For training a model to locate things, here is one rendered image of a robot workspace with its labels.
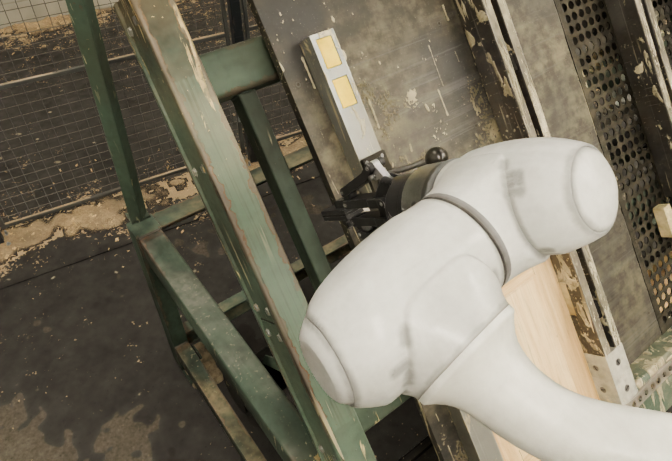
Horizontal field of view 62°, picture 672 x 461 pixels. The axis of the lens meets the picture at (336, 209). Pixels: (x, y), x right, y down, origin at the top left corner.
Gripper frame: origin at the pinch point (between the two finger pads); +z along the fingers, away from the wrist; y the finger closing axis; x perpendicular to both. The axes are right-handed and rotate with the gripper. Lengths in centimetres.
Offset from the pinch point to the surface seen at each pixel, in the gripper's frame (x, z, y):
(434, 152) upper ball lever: 19.4, 0.1, -1.4
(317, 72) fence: 12.8, 13.0, -20.4
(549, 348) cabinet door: 40, 14, 50
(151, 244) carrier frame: -8, 111, 3
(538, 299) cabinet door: 42, 14, 39
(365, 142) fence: 15.2, 11.2, -6.5
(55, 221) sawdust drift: -24, 260, -16
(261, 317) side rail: -11.9, 18.9, 13.3
